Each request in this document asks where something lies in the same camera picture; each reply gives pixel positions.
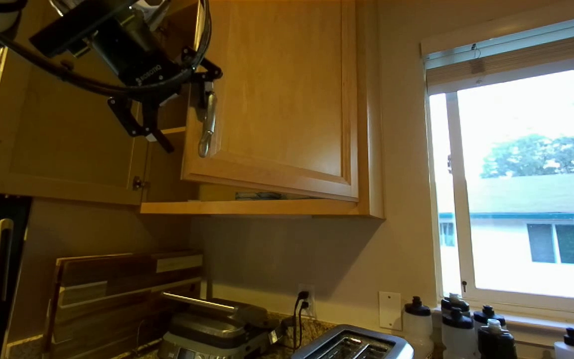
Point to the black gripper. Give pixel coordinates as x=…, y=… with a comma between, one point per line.
x=136, y=59

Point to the wooden cabinet door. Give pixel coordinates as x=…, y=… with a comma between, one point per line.
x=288, y=99

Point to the wooden cutting board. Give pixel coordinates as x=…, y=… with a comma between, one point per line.
x=106, y=306

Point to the stainless panini grill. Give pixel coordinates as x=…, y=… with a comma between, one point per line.
x=218, y=330

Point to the black power plug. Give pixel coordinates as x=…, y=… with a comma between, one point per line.
x=304, y=300

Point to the stainless steel toaster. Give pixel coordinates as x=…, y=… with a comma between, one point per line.
x=349, y=342

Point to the kitchen window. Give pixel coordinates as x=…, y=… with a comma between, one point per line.
x=501, y=139

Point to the white bottle black cap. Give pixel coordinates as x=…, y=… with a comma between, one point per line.
x=417, y=320

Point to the metal cabinet door handle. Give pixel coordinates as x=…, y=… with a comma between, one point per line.
x=210, y=123

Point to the open wooden wall cabinet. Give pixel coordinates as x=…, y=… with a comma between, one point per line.
x=58, y=137

